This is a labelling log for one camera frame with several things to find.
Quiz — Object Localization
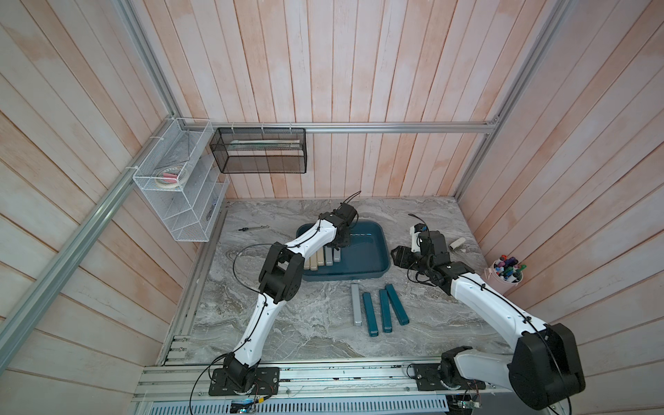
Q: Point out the small beige tape roll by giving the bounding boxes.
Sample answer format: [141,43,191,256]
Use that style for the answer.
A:
[449,238,466,251]

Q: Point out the dark pen on table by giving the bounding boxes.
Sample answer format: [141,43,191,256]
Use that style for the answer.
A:
[238,225,270,232]

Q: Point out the teal pruning pliers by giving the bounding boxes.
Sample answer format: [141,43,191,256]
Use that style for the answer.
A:
[361,292,379,337]
[385,284,410,326]
[379,289,393,333]

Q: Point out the pink pen holder cup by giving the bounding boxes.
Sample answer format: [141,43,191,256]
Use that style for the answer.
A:
[480,255,527,294]

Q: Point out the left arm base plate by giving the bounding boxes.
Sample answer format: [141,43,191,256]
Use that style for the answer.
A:
[209,367,280,397]

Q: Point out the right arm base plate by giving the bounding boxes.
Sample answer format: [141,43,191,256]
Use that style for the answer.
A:
[406,361,486,392]

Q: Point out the black mesh wall basket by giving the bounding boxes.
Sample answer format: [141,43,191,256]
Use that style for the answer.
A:
[209,127,308,175]

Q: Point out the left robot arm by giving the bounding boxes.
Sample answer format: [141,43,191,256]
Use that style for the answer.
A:
[221,202,358,393]

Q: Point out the teal plastic storage box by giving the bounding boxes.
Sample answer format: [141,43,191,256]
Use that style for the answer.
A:
[303,221,391,282]

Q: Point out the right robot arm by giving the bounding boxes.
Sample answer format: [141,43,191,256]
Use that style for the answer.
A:
[391,224,586,410]

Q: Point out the tape roll in shelf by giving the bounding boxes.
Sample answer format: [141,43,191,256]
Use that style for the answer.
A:
[154,165,188,190]

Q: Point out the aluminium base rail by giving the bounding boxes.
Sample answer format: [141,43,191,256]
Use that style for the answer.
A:
[131,359,564,403]

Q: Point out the white wire wall shelf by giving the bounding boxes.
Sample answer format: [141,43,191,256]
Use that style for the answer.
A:
[133,118,229,243]

